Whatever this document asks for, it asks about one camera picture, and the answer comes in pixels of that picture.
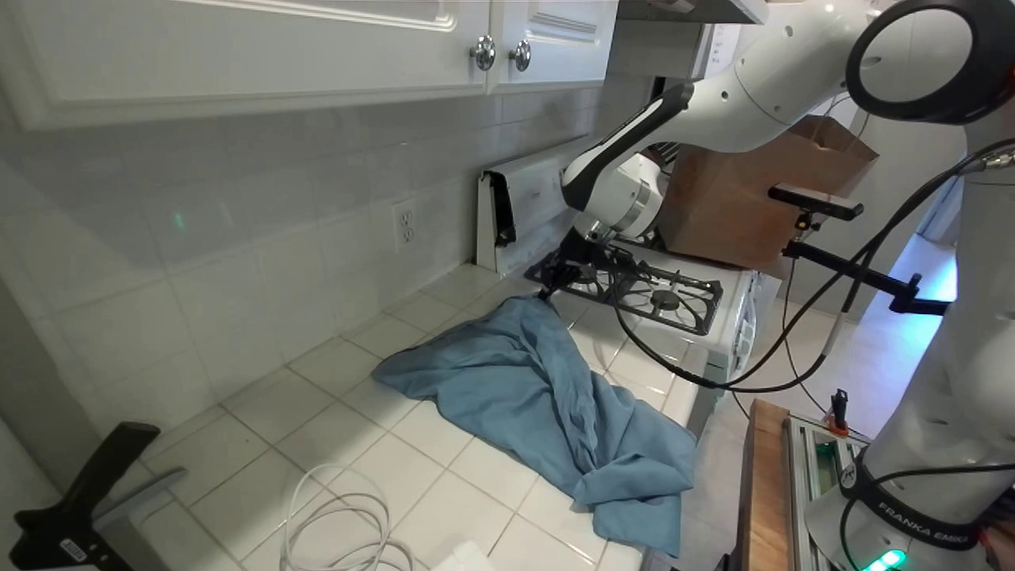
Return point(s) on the white upper cabinet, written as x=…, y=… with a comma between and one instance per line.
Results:
x=263, y=51

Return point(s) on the silver cabinet knob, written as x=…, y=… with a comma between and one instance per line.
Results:
x=522, y=54
x=483, y=51

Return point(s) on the white gas stove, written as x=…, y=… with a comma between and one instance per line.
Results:
x=717, y=350

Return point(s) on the brown cardboard box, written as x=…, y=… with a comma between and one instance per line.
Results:
x=740, y=200

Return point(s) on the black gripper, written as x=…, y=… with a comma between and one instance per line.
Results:
x=588, y=253

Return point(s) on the blue cloth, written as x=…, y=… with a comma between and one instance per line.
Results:
x=527, y=390

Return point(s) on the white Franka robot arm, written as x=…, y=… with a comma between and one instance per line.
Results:
x=952, y=368

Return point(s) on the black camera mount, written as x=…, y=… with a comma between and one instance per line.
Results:
x=82, y=497

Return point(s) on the black stove grate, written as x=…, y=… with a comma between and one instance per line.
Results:
x=653, y=297

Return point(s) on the wooden table top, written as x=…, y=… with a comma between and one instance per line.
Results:
x=766, y=487

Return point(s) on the black stereo camera bar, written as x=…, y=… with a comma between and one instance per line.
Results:
x=814, y=200

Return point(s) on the white wall outlet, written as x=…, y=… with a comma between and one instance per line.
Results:
x=404, y=227

